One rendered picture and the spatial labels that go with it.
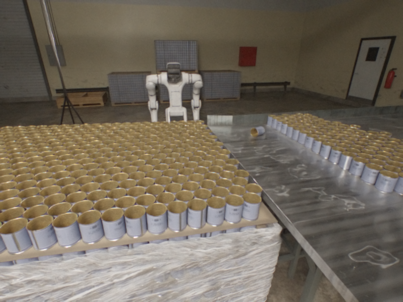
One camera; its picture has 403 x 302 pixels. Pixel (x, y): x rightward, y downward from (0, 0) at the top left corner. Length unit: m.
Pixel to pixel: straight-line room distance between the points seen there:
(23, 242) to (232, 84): 8.20
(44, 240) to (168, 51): 7.55
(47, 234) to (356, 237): 0.98
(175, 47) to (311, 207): 7.49
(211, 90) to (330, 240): 7.81
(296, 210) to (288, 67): 10.85
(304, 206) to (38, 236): 0.92
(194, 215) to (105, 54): 9.25
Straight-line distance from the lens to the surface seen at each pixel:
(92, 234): 0.79
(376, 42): 9.05
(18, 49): 10.59
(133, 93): 8.09
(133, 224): 0.76
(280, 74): 11.46
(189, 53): 8.14
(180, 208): 0.81
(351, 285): 0.78
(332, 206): 1.03
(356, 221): 1.00
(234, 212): 0.81
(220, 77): 8.45
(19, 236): 0.85
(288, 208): 0.95
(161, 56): 8.03
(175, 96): 2.19
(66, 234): 0.80
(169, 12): 9.83
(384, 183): 1.24
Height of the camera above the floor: 1.63
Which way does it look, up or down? 24 degrees down
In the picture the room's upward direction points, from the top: straight up
